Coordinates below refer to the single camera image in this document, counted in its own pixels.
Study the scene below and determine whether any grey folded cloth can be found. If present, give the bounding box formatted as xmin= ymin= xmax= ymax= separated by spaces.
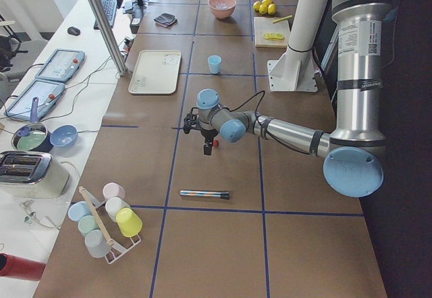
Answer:
xmin=154 ymin=13 xmax=178 ymax=28

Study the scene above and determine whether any yellow green knife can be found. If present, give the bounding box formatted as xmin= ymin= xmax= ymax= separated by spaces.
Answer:
xmin=272 ymin=15 xmax=293 ymax=24

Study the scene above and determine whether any white cup on rack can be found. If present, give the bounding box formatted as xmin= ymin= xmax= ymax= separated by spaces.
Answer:
xmin=105 ymin=197 xmax=130 ymax=222

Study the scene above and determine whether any grey cup on rack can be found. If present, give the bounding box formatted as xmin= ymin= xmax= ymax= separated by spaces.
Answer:
xmin=84 ymin=229 xmax=111 ymax=258

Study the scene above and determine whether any wooden cutting board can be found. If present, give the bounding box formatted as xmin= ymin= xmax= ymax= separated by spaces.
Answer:
xmin=253 ymin=17 xmax=290 ymax=48

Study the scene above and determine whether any black computer mouse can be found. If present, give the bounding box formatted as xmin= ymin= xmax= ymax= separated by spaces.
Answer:
xmin=67 ymin=26 xmax=81 ymax=36

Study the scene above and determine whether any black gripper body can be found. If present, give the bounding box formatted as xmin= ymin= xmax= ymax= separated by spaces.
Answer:
xmin=182 ymin=107 xmax=218 ymax=146

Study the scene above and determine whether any blue saucepan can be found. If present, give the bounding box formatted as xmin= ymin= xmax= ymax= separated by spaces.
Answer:
xmin=11 ymin=97 xmax=53 ymax=153

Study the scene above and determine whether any teach pendant upper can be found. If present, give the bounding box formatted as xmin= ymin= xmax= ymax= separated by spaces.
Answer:
xmin=35 ymin=49 xmax=86 ymax=83

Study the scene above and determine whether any teach pendant lower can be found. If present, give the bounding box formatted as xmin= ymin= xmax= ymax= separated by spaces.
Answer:
xmin=5 ymin=79 xmax=65 ymax=122

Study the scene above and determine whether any red bottle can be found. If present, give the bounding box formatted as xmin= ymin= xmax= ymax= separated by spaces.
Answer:
xmin=1 ymin=253 xmax=46 ymax=281

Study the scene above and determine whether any steel muddler black tip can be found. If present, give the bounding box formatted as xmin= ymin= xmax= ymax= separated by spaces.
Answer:
xmin=179 ymin=190 xmax=230 ymax=200

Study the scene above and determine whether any pink bowl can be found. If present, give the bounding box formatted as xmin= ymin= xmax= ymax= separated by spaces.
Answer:
xmin=208 ymin=0 xmax=237 ymax=19

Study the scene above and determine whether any blue cup on rack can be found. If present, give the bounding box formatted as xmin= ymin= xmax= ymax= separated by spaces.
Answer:
xmin=67 ymin=201 xmax=92 ymax=222

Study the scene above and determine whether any green cup on rack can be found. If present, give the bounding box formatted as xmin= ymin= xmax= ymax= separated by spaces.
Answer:
xmin=78 ymin=215 xmax=99 ymax=237

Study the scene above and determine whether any lemon slice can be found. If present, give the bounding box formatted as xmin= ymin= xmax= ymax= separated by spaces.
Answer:
xmin=263 ymin=32 xmax=285 ymax=41

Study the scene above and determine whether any yellow cup on rack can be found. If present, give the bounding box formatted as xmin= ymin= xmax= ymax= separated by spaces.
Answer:
xmin=116 ymin=207 xmax=143 ymax=237

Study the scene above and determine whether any white toaster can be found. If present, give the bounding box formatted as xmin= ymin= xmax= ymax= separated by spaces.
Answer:
xmin=1 ymin=151 xmax=70 ymax=199

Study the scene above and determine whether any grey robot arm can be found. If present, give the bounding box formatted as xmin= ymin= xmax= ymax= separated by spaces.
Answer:
xmin=183 ymin=0 xmax=393 ymax=197

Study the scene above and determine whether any aluminium frame post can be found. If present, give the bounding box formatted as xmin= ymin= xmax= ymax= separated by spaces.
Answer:
xmin=88 ymin=0 xmax=128 ymax=76

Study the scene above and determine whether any pink cup on rack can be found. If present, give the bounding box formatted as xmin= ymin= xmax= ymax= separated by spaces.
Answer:
xmin=102 ymin=182 xmax=126 ymax=201

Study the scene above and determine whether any blue bowl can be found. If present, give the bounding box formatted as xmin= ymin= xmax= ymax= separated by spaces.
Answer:
xmin=50 ymin=125 xmax=78 ymax=147

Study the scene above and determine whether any light blue cup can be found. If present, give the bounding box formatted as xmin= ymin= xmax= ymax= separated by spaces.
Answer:
xmin=207 ymin=55 xmax=222 ymax=74

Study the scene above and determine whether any black keyboard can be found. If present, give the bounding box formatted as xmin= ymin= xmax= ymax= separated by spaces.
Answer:
xmin=100 ymin=0 xmax=117 ymax=28

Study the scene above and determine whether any pile of clear ice cubes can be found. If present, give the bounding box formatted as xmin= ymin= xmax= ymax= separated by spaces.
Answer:
xmin=214 ymin=2 xmax=231 ymax=10

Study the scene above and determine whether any teach pendant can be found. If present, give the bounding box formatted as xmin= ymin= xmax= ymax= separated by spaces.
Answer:
xmin=35 ymin=49 xmax=86 ymax=83
xmin=5 ymin=79 xmax=65 ymax=122

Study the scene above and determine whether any cream bear tray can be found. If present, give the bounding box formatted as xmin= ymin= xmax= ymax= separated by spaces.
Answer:
xmin=128 ymin=50 xmax=182 ymax=95

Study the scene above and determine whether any white wire cup rack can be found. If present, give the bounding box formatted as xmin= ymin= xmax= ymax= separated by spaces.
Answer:
xmin=78 ymin=187 xmax=142 ymax=265

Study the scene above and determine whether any yellow lemon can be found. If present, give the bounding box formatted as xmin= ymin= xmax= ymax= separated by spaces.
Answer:
xmin=261 ymin=0 xmax=273 ymax=6
xmin=252 ymin=1 xmax=261 ymax=11
xmin=267 ymin=3 xmax=277 ymax=16
xmin=259 ymin=4 xmax=268 ymax=15

